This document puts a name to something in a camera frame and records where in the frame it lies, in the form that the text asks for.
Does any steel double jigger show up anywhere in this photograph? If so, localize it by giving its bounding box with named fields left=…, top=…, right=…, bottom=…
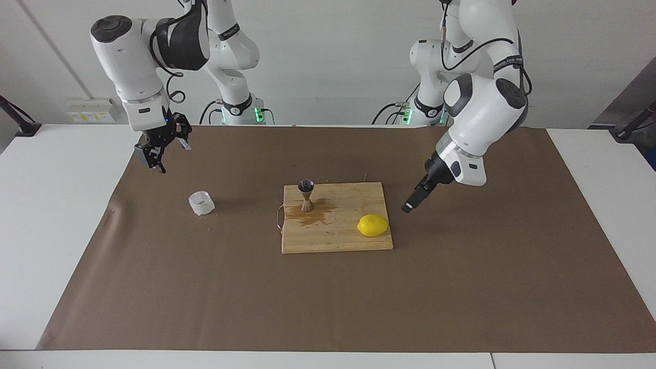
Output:
left=298, top=179, right=315, bottom=212

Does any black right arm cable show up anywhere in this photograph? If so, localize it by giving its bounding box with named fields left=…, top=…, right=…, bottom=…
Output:
left=153, top=31, right=187, bottom=105

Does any black clamp mount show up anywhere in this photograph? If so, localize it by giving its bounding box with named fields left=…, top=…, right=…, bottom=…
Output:
left=0, top=95, right=42, bottom=137
left=610, top=100, right=656, bottom=143

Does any brown paper table mat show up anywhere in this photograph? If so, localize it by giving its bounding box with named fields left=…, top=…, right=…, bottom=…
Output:
left=36, top=125, right=656, bottom=353

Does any yellow lemon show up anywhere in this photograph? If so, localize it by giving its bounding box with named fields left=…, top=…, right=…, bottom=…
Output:
left=357, top=214, right=390, bottom=237

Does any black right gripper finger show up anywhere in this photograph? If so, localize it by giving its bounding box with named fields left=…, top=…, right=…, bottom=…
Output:
left=172, top=113, right=193, bottom=152
left=134, top=142, right=167, bottom=174

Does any wooden cutting board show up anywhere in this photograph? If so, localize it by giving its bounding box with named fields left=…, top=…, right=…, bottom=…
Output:
left=281, top=182, right=394, bottom=254

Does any black right base cable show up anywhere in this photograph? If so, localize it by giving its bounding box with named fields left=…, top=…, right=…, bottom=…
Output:
left=199, top=99, right=276, bottom=126

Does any white wall socket box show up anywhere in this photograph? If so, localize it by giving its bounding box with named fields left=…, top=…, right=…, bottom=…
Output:
left=67, top=99, right=124, bottom=124

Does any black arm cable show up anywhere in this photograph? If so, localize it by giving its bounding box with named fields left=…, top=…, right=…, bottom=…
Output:
left=440, top=0, right=534, bottom=95
left=153, top=31, right=187, bottom=105

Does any black left base cable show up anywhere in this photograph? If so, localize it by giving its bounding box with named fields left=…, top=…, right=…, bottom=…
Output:
left=372, top=77, right=452, bottom=126

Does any small clear textured cup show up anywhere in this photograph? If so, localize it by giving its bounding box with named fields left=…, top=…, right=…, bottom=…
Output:
left=188, top=191, right=215, bottom=216

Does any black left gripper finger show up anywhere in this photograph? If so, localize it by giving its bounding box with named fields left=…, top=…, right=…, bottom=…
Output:
left=401, top=184, right=434, bottom=214

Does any black base cable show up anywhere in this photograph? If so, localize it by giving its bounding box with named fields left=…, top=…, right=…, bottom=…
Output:
left=372, top=77, right=452, bottom=126
left=199, top=99, right=276, bottom=126

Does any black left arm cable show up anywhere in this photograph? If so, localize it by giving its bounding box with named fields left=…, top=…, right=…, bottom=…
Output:
left=440, top=0, right=534, bottom=95

